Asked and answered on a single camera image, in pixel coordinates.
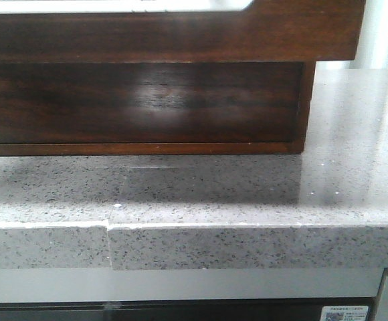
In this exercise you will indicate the white grey curtain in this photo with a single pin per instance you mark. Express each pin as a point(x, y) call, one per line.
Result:
point(372, 51)

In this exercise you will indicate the open wooden upper drawer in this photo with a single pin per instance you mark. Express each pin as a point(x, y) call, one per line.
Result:
point(266, 31)

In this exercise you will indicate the black appliance under counter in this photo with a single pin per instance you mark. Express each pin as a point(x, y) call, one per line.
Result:
point(233, 309)

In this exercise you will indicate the dark wooden drawer cabinet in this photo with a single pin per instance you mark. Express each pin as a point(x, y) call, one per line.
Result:
point(100, 109)

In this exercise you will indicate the white label sticker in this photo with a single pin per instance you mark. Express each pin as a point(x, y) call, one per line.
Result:
point(344, 313)

